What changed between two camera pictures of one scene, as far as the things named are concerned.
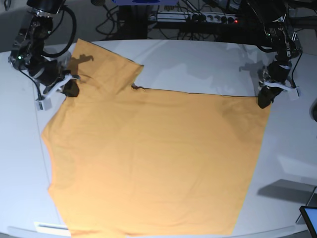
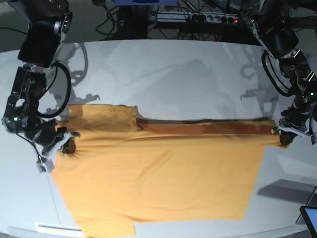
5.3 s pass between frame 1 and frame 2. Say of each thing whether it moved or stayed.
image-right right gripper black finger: moved
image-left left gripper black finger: moved
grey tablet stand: stayed
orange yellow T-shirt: moved
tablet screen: stayed
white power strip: stayed
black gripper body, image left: moved
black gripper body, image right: moved
